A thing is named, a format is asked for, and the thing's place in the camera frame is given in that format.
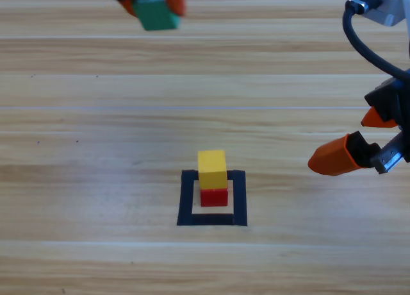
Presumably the green wooden cube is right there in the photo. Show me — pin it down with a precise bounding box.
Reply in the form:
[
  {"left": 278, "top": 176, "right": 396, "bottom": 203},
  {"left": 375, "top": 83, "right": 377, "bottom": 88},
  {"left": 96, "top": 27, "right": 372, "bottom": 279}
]
[{"left": 133, "top": 0, "right": 181, "bottom": 32}]

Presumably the thick black camera cable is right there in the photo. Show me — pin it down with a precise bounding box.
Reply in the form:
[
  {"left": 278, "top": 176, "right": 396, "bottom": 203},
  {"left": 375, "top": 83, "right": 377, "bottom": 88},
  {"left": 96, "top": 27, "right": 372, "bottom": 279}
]
[{"left": 341, "top": 0, "right": 410, "bottom": 81}]

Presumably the red wooden cube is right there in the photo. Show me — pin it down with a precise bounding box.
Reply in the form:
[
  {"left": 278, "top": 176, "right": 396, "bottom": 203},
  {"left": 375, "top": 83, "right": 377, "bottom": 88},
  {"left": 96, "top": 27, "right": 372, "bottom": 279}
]
[{"left": 200, "top": 187, "right": 229, "bottom": 208}]

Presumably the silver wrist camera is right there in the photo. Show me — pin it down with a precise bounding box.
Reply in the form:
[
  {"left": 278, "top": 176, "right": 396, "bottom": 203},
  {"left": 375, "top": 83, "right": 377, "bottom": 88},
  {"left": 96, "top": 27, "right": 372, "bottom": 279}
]
[{"left": 347, "top": 0, "right": 403, "bottom": 27}]

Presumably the black tape square outline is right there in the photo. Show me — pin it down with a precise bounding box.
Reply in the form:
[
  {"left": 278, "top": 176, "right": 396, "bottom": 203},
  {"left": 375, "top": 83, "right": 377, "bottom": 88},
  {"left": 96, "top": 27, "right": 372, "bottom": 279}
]
[{"left": 176, "top": 169, "right": 249, "bottom": 227}]

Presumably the yellow wooden cube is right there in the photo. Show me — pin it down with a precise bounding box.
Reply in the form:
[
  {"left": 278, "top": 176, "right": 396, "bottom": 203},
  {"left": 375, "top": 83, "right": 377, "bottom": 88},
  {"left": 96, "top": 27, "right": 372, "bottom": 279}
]
[{"left": 197, "top": 149, "right": 229, "bottom": 190}]

